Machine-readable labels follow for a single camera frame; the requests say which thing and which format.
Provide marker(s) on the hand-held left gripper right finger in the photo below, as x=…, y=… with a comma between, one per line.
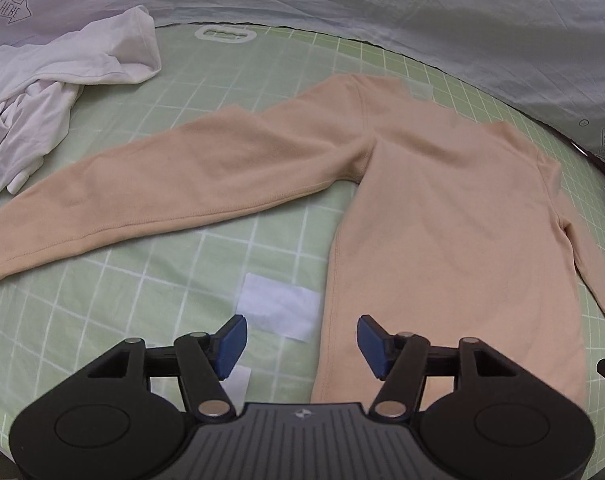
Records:
x=373, y=346

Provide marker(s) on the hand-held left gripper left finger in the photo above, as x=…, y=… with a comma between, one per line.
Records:
x=232, y=345

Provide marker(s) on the beige long-sleeved sweater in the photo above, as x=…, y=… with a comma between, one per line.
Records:
x=432, y=240

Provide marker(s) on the white paper sheet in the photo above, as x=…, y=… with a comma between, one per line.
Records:
x=278, y=307

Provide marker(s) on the green grid cutting mat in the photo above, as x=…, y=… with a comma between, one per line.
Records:
x=132, y=290

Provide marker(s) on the white crumpled garment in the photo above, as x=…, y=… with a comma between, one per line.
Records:
x=47, y=95

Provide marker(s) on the grey printed bed sheet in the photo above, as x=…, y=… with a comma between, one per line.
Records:
x=382, y=5

